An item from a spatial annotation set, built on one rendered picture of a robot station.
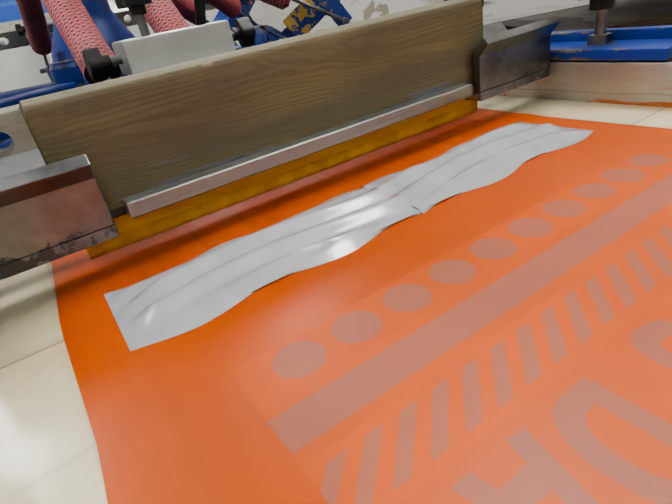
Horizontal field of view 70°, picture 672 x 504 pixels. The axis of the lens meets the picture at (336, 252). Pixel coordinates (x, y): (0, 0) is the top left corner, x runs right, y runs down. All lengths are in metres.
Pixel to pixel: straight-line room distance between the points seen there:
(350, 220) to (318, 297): 0.07
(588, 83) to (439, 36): 0.15
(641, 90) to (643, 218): 0.22
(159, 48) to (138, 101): 0.29
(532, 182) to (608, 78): 0.19
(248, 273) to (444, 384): 0.13
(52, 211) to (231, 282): 0.11
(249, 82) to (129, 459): 0.24
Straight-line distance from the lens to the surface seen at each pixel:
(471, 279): 0.23
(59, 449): 0.22
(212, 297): 0.25
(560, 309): 0.22
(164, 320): 0.25
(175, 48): 0.61
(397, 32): 0.41
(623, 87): 0.50
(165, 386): 0.22
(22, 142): 0.54
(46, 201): 0.31
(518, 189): 0.33
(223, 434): 0.18
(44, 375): 0.26
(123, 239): 0.34
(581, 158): 0.38
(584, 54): 0.51
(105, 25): 1.12
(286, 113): 0.36
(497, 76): 0.48
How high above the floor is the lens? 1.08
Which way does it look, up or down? 28 degrees down
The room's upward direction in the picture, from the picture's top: 11 degrees counter-clockwise
